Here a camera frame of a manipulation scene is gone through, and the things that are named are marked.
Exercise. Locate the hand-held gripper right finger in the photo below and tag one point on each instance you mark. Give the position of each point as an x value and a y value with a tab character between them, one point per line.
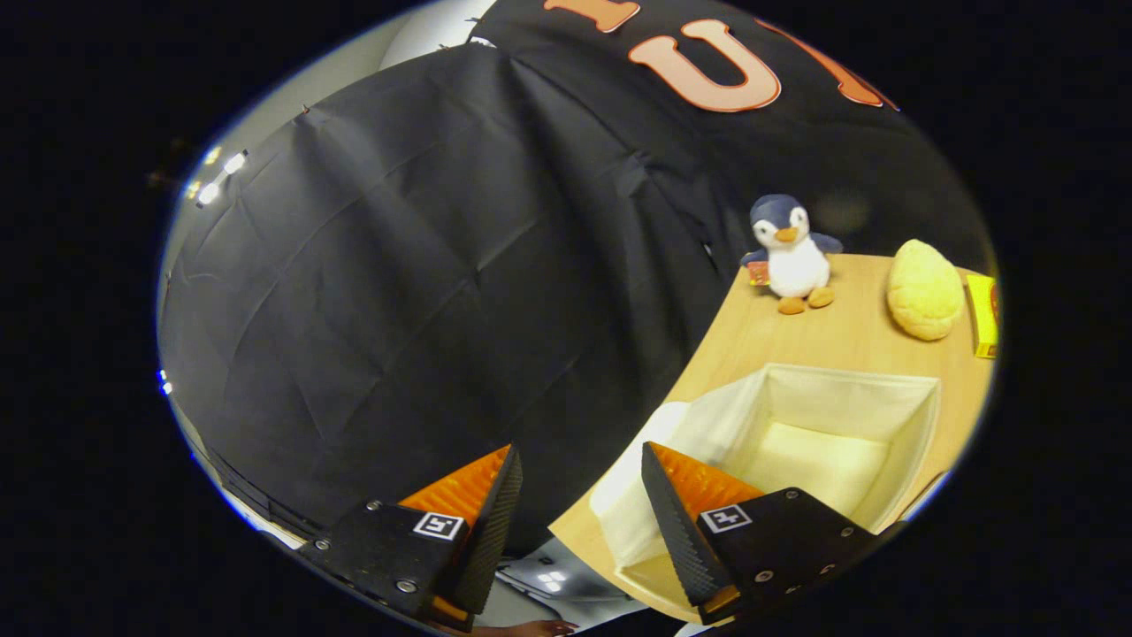
676	531

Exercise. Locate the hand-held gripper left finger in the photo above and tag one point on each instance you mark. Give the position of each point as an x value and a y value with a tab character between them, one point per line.
491	531

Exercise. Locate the cream fabric storage box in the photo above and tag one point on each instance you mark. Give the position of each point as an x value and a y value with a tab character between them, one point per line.
814	442

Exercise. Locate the penguin plush toy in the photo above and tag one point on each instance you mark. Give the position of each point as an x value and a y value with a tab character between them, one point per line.
794	261

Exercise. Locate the yellow round plush bun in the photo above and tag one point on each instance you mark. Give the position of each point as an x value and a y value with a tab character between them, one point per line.
924	290

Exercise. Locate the yellow book with red circle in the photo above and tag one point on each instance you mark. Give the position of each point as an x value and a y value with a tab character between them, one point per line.
982	314

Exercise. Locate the long ceiling light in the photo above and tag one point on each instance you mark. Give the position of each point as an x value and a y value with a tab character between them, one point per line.
219	179

